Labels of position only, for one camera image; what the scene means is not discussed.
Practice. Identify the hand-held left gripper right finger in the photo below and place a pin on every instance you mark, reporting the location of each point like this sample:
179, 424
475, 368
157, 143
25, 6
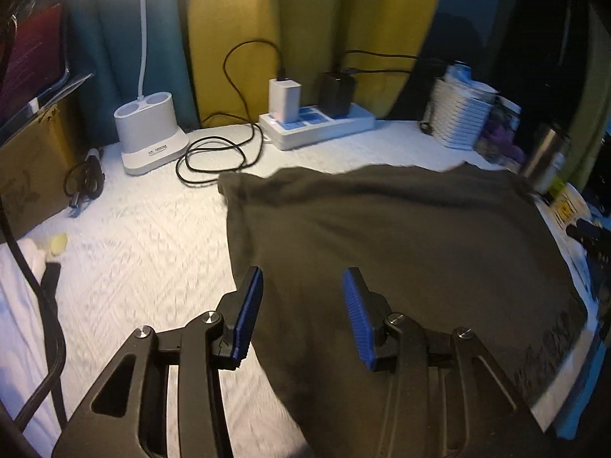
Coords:
358, 315

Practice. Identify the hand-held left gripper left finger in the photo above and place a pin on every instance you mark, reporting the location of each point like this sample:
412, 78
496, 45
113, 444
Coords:
250, 305

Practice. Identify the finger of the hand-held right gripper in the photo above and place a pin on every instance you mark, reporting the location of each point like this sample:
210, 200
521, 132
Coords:
583, 231

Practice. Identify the dark grey t-shirt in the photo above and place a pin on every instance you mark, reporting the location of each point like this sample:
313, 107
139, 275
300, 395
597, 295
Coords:
405, 229

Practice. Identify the white mug with bear print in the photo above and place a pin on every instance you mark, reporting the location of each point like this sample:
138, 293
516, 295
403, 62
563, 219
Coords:
568, 205

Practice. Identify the stainless steel bottle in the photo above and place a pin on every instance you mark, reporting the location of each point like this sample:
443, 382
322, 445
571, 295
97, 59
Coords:
542, 162

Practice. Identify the yellow curtain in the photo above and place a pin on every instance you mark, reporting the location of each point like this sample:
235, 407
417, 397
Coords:
310, 19
589, 129

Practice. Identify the purple plastic bag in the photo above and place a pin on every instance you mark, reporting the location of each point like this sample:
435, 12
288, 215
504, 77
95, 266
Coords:
501, 145

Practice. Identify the white quilted bedspread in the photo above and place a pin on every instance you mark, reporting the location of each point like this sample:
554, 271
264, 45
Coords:
143, 248

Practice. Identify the white plastic basket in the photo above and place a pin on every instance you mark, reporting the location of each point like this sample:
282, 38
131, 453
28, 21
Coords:
458, 114

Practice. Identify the white power strip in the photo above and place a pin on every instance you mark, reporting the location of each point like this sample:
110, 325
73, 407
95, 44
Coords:
334, 129

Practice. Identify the white desk lamp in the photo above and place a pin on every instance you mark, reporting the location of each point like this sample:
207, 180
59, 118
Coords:
148, 143

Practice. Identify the small pale yellow object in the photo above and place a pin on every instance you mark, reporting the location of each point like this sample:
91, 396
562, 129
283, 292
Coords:
58, 244

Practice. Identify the white charger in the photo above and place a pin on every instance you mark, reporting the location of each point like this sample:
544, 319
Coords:
285, 100

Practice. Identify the black charger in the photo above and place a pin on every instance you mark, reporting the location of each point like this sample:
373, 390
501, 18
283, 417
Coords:
336, 93

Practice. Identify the white pillow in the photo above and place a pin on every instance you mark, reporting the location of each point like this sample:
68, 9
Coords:
19, 324

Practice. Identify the dark window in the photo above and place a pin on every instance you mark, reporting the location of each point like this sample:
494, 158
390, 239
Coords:
463, 28

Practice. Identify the brown cardboard box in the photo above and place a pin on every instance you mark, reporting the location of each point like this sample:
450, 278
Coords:
28, 176

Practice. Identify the teal curtain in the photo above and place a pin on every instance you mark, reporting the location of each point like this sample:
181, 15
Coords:
110, 57

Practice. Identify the tablet with red screen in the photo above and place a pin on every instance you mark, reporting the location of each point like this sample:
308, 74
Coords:
33, 57

